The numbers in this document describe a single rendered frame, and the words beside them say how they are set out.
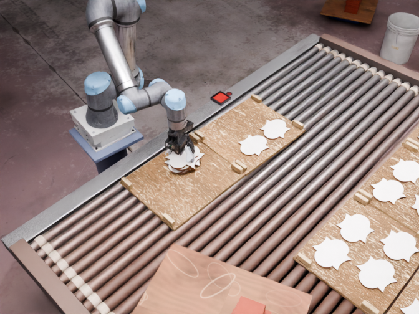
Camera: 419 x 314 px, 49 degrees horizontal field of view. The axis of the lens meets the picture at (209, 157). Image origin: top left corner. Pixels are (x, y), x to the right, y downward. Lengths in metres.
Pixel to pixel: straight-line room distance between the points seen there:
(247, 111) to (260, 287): 1.01
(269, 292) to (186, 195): 0.57
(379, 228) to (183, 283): 0.80
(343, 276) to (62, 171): 2.25
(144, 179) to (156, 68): 2.34
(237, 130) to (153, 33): 2.69
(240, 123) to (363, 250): 0.83
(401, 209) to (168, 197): 0.94
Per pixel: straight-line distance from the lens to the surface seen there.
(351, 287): 1.73
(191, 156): 1.91
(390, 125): 2.37
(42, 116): 3.90
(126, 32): 1.96
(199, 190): 1.91
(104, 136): 2.19
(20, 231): 1.96
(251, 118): 2.23
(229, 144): 2.09
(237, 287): 1.54
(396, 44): 4.43
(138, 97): 1.74
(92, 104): 2.13
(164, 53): 4.41
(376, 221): 1.92
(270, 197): 1.92
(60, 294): 1.71
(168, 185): 1.93
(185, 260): 1.59
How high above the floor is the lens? 2.40
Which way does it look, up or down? 46 degrees down
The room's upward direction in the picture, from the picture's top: straight up
